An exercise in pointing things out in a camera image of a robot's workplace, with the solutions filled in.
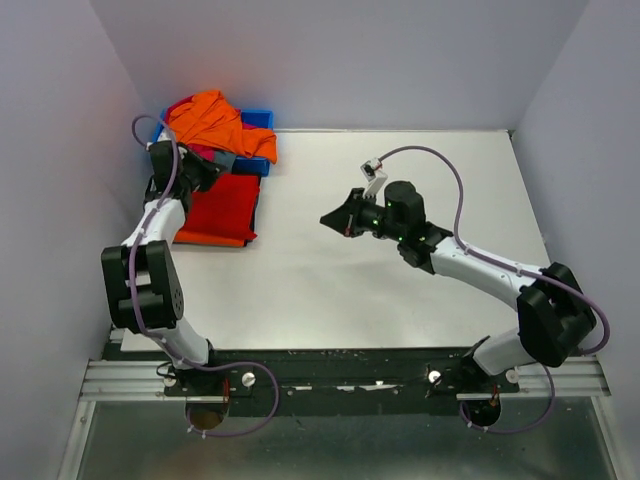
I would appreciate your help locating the grey crumpled garment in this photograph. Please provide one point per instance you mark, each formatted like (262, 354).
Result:
(225, 160)

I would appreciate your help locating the blue plastic bin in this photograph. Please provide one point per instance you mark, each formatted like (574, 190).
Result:
(254, 118)

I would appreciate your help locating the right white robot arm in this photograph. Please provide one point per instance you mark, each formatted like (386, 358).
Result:
(553, 318)

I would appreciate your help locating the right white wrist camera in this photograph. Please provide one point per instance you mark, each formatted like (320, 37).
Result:
(375, 177)

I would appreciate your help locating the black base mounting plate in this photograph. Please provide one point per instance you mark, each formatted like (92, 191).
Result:
(344, 382)

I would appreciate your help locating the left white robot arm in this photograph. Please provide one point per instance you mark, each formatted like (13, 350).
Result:
(143, 290)

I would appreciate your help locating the red t shirt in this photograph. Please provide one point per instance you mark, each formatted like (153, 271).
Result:
(222, 207)

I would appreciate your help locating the aluminium extrusion rail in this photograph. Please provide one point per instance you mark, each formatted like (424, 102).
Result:
(122, 381)

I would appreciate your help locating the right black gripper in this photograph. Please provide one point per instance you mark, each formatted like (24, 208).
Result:
(339, 219)

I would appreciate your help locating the crumpled orange t shirt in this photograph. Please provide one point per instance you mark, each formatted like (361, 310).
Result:
(207, 119)

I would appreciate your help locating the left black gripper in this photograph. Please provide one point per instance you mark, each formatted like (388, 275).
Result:
(210, 170)

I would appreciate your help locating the folded orange t shirt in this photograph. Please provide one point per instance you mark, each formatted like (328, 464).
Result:
(193, 237)

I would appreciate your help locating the black tray under stack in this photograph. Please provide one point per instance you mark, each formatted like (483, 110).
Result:
(255, 215)

